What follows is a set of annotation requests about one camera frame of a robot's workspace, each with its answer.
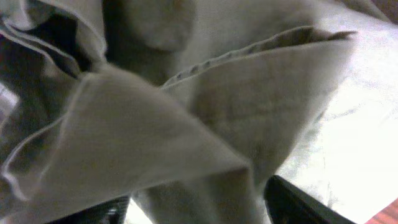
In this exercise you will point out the khaki green shorts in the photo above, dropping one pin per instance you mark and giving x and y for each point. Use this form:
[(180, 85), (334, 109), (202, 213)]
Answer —
[(190, 107)]

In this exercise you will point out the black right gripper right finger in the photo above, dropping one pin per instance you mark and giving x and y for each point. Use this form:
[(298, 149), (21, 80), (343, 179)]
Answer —
[(287, 204)]

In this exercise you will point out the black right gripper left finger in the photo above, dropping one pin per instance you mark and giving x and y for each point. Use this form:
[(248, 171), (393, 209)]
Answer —
[(111, 212)]

